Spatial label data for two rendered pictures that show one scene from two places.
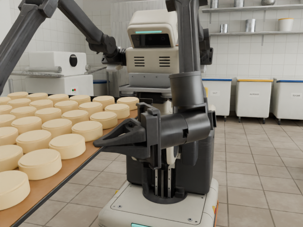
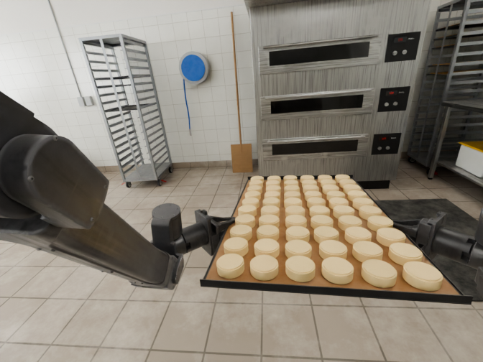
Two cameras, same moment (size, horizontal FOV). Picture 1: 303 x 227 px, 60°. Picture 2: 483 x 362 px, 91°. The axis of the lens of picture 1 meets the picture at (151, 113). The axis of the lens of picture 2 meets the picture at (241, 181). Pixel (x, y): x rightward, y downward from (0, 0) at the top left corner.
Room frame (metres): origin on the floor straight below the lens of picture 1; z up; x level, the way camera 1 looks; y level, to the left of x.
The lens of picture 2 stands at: (0.92, 0.04, 1.31)
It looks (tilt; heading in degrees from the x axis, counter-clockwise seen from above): 24 degrees down; 173
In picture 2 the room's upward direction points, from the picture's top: 5 degrees counter-clockwise
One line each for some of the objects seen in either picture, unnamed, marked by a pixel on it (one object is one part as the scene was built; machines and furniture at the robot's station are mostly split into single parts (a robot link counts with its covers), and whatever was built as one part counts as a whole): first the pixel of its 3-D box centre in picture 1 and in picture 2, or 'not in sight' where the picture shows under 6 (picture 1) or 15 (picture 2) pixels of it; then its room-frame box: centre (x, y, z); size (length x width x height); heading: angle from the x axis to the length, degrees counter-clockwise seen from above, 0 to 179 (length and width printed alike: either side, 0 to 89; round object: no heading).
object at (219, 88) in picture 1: (214, 98); not in sight; (4.83, -1.17, 0.39); 0.64 x 0.54 x 0.77; 168
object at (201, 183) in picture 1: (169, 140); not in sight; (1.60, -0.11, 0.59); 0.55 x 0.34 x 0.83; 72
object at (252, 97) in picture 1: (251, 99); not in sight; (4.66, -1.80, 0.39); 0.64 x 0.54 x 0.77; 166
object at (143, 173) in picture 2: not in sight; (135, 116); (-2.53, -0.87, 0.93); 0.64 x 0.51 x 1.78; 168
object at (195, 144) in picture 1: (168, 152); not in sight; (1.33, -0.09, 0.61); 0.28 x 0.27 x 0.25; 72
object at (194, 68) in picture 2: not in sight; (198, 95); (-2.68, -0.01, 1.10); 0.41 x 0.15 x 1.10; 75
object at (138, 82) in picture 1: (149, 96); not in sight; (1.23, 0.01, 0.93); 0.28 x 0.16 x 0.22; 72
